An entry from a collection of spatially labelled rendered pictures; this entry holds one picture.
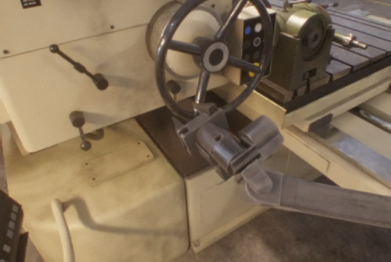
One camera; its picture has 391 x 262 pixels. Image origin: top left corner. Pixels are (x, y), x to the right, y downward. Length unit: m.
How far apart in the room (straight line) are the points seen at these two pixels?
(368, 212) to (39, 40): 0.82
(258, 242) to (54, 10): 1.62
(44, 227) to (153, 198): 0.47
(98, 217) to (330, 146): 1.08
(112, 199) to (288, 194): 0.98
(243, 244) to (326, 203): 1.38
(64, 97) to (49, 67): 0.10
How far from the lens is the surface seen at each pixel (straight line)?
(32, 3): 0.84
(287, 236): 2.00
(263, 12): 0.85
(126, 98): 0.99
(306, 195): 0.57
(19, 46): 0.86
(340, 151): 1.48
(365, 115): 1.84
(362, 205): 0.62
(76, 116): 0.92
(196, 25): 0.87
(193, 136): 0.60
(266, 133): 0.57
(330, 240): 2.06
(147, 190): 1.40
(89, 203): 1.42
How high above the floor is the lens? 1.64
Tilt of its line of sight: 35 degrees down
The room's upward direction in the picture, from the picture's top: 2 degrees counter-clockwise
